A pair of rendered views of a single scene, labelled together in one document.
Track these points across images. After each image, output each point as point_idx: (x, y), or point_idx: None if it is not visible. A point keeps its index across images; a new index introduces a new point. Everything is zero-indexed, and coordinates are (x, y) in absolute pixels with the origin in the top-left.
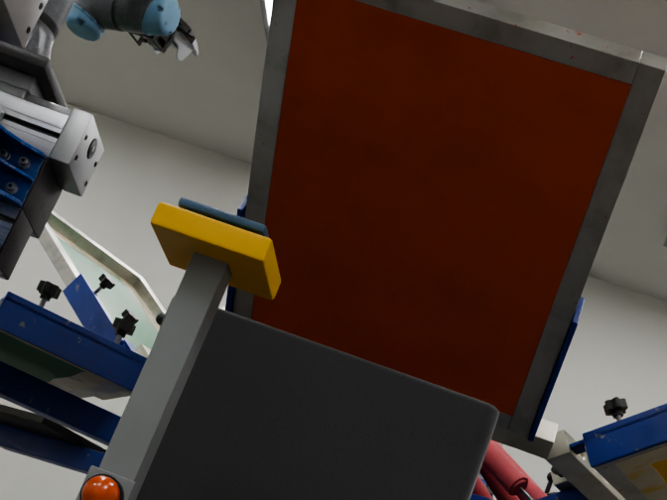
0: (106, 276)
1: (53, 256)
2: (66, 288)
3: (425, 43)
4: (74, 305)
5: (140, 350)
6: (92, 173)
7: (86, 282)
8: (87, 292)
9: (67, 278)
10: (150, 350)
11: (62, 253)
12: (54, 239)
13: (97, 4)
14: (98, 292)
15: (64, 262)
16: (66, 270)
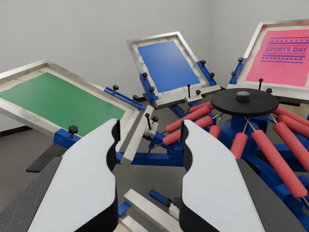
0: (71, 129)
1: (26, 124)
2: (54, 140)
3: None
4: (67, 147)
5: (125, 159)
6: None
7: (63, 136)
8: (69, 141)
9: (48, 133)
10: (126, 153)
11: (30, 121)
12: (16, 114)
13: None
14: (72, 135)
15: (37, 126)
16: (42, 130)
